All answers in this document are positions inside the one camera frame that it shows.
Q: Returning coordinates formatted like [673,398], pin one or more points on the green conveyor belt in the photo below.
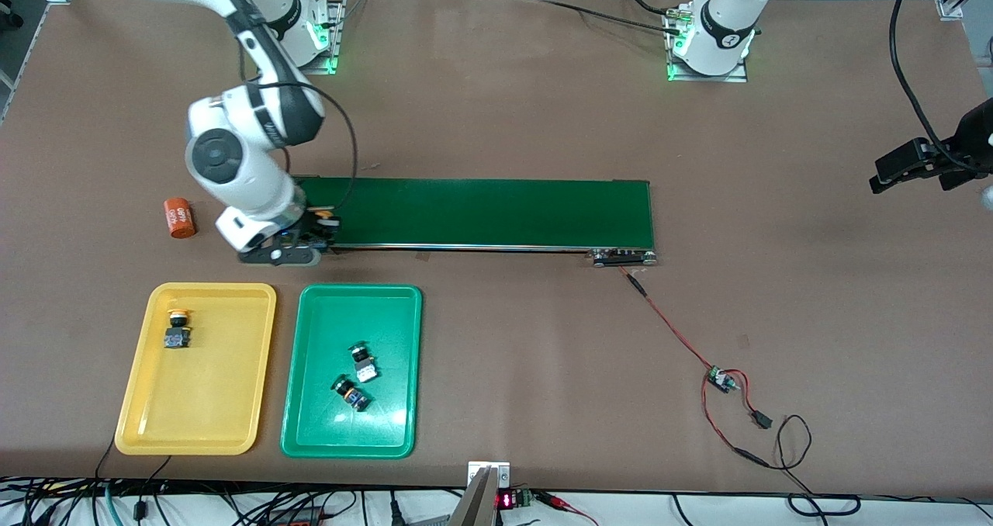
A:
[504,212]

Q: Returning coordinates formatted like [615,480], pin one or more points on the red clip lead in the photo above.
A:
[562,501]

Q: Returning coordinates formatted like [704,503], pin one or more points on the green plastic tray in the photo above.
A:
[326,316]

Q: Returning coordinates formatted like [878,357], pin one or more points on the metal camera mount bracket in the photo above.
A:
[477,495]

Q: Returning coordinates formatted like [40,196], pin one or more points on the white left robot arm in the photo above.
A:
[721,22]

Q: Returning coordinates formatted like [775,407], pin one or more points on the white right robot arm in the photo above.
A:
[233,161]

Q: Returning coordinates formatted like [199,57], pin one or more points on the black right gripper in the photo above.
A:
[309,225]

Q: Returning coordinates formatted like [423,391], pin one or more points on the green push button switch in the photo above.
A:
[354,392]
[363,365]

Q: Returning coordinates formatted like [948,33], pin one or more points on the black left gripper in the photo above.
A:
[973,133]

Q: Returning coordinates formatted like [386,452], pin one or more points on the small speed controller board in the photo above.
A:
[721,378]

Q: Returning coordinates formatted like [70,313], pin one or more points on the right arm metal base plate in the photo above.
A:
[337,29]

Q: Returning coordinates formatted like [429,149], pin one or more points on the red digit display module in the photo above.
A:
[508,500]

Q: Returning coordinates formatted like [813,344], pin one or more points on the yellow plastic tray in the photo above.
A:
[209,386]

